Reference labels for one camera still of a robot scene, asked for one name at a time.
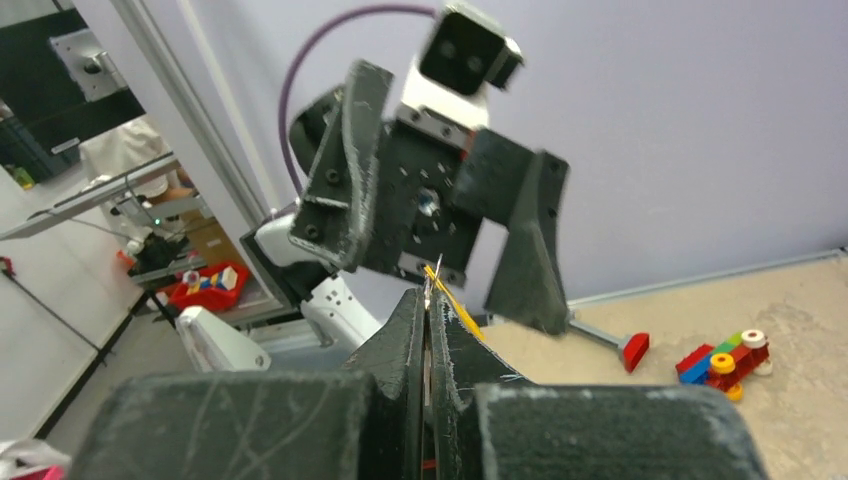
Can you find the colourful brick toy stack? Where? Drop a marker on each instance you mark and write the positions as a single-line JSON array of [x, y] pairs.
[[725, 367]]

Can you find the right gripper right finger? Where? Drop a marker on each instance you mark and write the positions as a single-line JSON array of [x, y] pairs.
[[491, 422]]

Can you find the red toy bin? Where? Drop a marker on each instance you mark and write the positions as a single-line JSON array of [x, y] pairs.
[[216, 288]]

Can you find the yellow tag keyring with keys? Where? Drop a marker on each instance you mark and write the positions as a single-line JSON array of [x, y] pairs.
[[444, 298]]

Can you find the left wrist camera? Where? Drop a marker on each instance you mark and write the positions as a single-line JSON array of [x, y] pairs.
[[466, 53]]

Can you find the red tipped tool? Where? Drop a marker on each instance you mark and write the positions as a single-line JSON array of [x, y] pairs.
[[630, 349]]

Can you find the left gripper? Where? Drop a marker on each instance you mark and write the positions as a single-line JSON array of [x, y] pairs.
[[404, 201]]

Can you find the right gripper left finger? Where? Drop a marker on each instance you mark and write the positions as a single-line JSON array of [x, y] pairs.
[[360, 421]]

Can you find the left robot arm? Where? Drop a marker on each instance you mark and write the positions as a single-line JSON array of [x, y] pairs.
[[306, 282]]

